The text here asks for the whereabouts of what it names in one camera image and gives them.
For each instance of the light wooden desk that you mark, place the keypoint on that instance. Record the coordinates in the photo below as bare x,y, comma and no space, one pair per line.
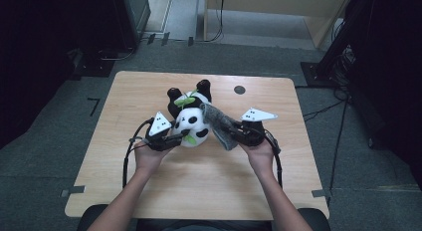
282,2

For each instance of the dark curtain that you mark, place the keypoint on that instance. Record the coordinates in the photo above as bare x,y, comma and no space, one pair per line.
391,75
33,58

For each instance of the black metal stand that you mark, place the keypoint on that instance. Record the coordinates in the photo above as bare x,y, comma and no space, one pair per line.
335,48

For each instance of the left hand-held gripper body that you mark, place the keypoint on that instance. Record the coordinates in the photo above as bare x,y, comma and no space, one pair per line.
159,131

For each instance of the grey fluffy cloth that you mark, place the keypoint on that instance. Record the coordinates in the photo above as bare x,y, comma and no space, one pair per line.
219,124

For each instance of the black floor tape mark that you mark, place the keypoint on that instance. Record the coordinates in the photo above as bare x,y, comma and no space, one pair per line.
95,106

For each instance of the person's right hand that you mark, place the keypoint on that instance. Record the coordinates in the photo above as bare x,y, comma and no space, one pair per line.
260,156

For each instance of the panda plush toy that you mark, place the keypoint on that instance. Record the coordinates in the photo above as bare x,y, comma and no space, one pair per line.
190,118

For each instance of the grey floor tape strip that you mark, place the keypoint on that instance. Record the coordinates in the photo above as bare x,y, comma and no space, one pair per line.
73,190

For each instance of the person's left hand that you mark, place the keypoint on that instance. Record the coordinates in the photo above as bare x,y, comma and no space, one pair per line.
149,158

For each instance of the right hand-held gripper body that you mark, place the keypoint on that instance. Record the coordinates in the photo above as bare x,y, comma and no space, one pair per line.
253,133

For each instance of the black chair armrest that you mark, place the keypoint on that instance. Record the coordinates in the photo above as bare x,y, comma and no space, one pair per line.
87,221
316,219

